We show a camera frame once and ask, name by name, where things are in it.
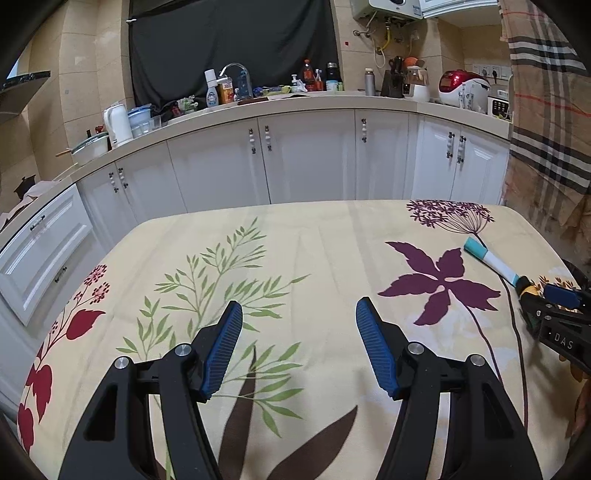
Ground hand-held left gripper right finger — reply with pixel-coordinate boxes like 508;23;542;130
355;296;543;480

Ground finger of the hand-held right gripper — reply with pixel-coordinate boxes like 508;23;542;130
544;284;591;311
520;294;562;341

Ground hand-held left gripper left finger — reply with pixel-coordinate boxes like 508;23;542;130
58;300;244;480

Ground teal and white tube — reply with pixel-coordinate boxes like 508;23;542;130
463;237;539;298

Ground floral tablecloth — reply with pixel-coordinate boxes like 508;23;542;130
17;199;590;480

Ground plaid cloth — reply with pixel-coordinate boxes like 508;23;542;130
499;0;591;259

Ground white countertop appliance with buttons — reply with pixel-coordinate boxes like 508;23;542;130
487;89;513;122

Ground white kitchen cabinets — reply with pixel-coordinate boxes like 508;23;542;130
0;92;513;333

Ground red rice cooker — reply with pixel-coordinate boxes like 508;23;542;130
438;70;493;114

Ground white bowl with green rim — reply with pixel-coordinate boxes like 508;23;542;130
70;133;111;166

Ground clear water filter pitcher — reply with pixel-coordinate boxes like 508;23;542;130
127;106;153;138

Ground white electric kettle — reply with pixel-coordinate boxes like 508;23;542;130
103;104;134;148

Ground dark clay pot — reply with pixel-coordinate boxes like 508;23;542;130
14;174;38;200

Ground white blue detergent bottle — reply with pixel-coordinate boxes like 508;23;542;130
204;69;221;108

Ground black knife block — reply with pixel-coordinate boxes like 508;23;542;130
380;56;407;98

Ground chrome faucet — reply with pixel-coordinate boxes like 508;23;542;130
219;63;253;100

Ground black window cloth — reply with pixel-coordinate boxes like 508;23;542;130
128;0;341;110

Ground black range hood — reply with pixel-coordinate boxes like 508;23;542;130
0;70;51;121

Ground white water heater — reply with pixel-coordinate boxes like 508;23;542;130
350;0;424;22

